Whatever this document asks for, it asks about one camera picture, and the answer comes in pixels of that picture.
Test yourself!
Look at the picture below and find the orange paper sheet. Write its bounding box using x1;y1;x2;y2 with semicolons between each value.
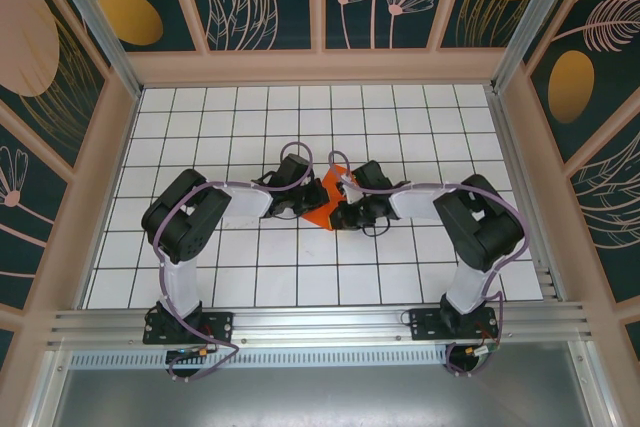
299;164;359;232

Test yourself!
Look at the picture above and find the grey metal sheet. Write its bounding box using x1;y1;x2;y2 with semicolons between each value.
29;341;621;427

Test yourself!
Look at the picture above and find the thin black right gripper cable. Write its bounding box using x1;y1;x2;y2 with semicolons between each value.
362;219;394;239

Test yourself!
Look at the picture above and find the aluminium mounting rail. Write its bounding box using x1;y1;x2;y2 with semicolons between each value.
47;300;596;348

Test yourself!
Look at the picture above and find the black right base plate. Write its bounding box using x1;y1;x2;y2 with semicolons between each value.
408;306;500;343

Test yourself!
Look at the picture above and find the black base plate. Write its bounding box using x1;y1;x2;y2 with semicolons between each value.
408;306;500;343
142;310;236;346

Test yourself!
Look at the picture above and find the slotted grey cable duct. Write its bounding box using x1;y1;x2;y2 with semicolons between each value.
69;350;451;369

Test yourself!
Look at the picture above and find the aluminium side rail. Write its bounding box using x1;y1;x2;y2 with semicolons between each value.
487;86;569;304

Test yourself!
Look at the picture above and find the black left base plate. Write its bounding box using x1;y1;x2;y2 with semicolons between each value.
142;310;236;346

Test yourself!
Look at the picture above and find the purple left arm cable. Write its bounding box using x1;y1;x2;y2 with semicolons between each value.
152;140;316;383

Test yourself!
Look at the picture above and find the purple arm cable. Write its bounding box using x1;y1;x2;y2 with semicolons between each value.
152;140;316;383
327;149;531;379

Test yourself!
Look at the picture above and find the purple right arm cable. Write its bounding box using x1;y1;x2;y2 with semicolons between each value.
327;149;531;379

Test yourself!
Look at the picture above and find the aluminium frame post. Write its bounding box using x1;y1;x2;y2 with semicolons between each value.
489;0;586;93
39;0;144;98

